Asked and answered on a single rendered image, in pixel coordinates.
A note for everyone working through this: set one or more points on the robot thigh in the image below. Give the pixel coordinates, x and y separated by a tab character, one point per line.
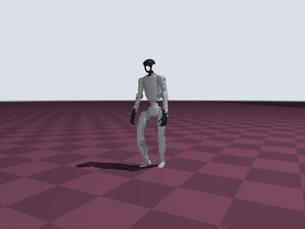
161	129
142	122

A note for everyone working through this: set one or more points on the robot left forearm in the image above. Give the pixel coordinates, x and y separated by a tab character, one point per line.
165	102

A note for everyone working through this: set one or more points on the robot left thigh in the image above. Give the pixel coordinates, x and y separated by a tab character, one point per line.
161	129

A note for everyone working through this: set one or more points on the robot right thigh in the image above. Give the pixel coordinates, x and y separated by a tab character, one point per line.
142	122

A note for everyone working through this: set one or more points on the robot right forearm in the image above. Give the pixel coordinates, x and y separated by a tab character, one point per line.
136	105

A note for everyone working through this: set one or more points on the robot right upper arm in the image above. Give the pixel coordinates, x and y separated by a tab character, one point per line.
140	89

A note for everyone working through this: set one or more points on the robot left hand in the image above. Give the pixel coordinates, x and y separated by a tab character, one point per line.
163	119

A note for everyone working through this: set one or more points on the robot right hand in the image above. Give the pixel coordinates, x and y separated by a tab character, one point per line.
133	117

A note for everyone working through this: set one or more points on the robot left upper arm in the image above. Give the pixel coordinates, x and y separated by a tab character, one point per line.
161	80

